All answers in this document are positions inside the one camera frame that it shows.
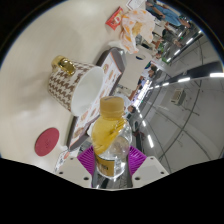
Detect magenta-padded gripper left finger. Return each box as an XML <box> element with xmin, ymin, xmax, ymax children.
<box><xmin>54</xmin><ymin>145</ymin><xmax>100</xmax><ymax>189</ymax></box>

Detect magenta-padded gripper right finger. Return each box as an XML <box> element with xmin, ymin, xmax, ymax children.
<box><xmin>128</xmin><ymin>145</ymin><xmax>170</xmax><ymax>189</ymax></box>

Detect clear bottle with yellow cap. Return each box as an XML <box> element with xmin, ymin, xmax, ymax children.
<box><xmin>90</xmin><ymin>96</ymin><xmax>133</xmax><ymax>181</ymax></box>

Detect flat round red coaster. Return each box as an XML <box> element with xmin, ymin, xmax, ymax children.
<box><xmin>34</xmin><ymin>127</ymin><xmax>61</xmax><ymax>157</ymax></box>

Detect ceiling air conditioner unit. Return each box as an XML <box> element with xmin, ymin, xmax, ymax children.
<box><xmin>170</xmin><ymin>87</ymin><xmax>187</xmax><ymax>107</ymax></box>

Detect ceiling lights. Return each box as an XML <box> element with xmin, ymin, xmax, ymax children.
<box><xmin>133</xmin><ymin>28</ymin><xmax>224</xmax><ymax>151</ymax></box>

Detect dark food tray with paper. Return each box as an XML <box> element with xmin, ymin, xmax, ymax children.
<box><xmin>66</xmin><ymin>47</ymin><xmax>127</xmax><ymax>152</ymax></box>

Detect crumpled food wrapper bag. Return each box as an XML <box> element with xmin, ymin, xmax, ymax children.
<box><xmin>119</xmin><ymin>9</ymin><xmax>156</xmax><ymax>54</ymax></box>

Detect red snack packet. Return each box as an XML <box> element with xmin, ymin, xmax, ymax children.
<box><xmin>105</xmin><ymin>6</ymin><xmax>125</xmax><ymax>31</ymax></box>

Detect person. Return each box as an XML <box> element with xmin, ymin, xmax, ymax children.
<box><xmin>145</xmin><ymin>0</ymin><xmax>192</xmax><ymax>29</ymax></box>

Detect white paper card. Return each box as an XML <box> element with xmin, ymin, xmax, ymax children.
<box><xmin>125</xmin><ymin>0</ymin><xmax>147</xmax><ymax>10</ymax></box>

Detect houndstooth mug with gold handle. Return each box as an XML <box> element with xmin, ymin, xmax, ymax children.
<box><xmin>47</xmin><ymin>55</ymin><xmax>105</xmax><ymax>118</ymax></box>

